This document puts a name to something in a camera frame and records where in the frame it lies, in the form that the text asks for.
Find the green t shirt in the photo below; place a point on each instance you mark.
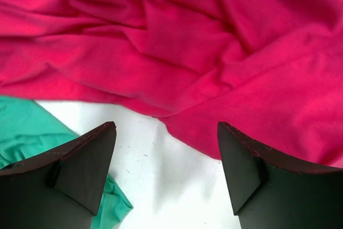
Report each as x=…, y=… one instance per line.
x=28, y=129

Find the red t shirt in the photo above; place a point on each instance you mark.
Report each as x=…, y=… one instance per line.
x=271, y=68

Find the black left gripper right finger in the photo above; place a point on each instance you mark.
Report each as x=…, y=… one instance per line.
x=271, y=189

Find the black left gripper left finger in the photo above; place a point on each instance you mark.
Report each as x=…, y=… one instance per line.
x=59, y=188

